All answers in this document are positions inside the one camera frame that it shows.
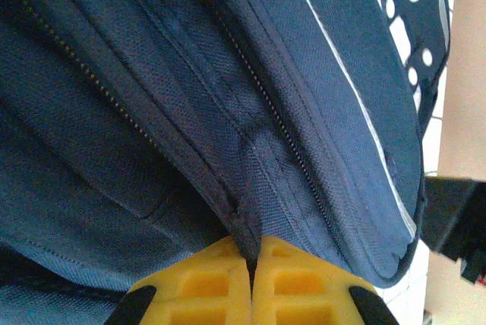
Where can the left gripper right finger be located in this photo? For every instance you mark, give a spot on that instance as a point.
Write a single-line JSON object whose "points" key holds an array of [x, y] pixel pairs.
{"points": [[303, 302]]}

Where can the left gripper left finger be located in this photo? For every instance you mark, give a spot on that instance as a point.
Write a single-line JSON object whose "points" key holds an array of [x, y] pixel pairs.
{"points": [[205, 302]]}

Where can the navy blue backpack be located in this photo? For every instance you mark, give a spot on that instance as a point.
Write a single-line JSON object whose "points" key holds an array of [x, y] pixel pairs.
{"points": [[190, 93]]}

